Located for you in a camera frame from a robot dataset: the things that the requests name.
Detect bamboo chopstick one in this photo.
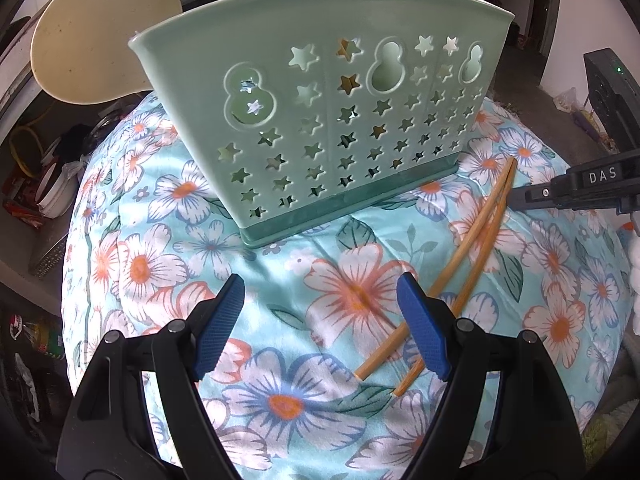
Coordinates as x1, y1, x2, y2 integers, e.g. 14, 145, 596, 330
355, 157, 516, 380

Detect cream rice paddle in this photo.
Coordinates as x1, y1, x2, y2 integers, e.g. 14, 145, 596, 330
30, 0, 182, 105

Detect bamboo chopstick two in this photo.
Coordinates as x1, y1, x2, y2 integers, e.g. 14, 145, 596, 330
431, 157, 516, 318

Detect floral blue quilt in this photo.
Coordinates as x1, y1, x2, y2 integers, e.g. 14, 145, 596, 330
62, 96, 639, 479

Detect stack of white bowls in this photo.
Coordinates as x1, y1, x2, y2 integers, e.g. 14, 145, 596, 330
36, 136, 84, 219

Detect mint green utensil holder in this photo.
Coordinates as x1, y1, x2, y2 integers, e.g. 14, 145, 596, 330
129, 0, 513, 247

